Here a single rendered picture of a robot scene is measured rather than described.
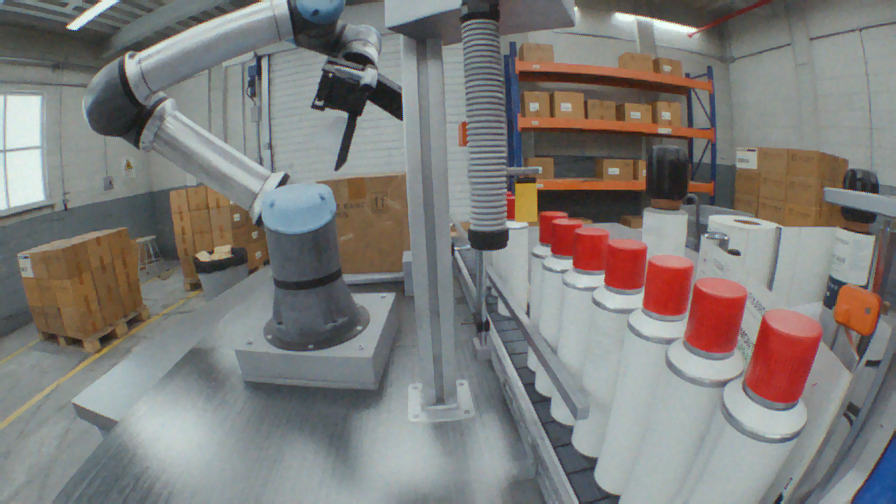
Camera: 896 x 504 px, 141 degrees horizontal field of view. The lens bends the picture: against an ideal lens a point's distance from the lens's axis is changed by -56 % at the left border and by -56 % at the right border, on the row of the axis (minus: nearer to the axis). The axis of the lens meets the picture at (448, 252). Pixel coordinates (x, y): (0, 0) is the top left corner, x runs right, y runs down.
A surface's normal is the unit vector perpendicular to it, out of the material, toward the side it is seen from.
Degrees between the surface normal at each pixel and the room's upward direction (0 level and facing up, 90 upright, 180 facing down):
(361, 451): 0
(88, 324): 90
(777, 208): 89
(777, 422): 42
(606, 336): 90
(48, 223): 90
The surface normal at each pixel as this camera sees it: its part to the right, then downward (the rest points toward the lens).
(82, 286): 1.00, -0.04
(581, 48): -0.02, 0.25
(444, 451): -0.04, -0.97
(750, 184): -1.00, 0.06
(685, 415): -0.78, 0.19
